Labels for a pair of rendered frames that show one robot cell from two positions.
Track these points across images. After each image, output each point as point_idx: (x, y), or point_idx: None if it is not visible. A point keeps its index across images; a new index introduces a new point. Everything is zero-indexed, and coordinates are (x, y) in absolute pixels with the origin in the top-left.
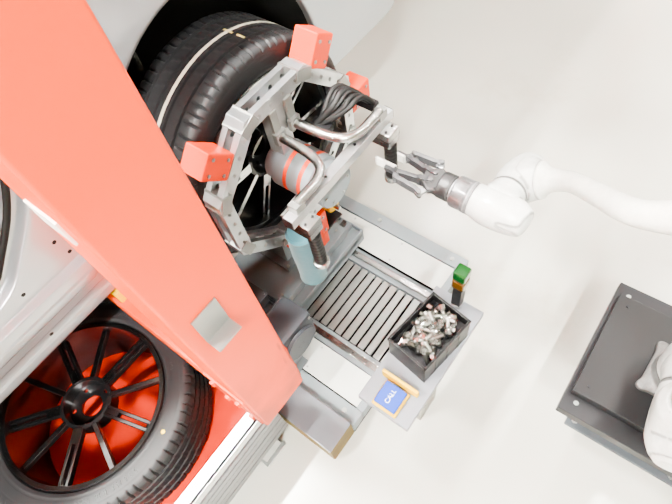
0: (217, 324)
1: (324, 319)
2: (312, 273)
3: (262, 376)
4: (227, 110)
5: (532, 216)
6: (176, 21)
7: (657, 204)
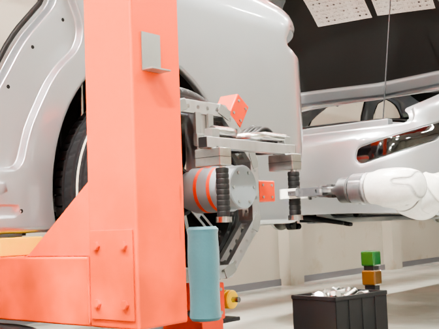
0: (153, 62)
1: None
2: (206, 292)
3: (159, 209)
4: None
5: (424, 178)
6: None
7: None
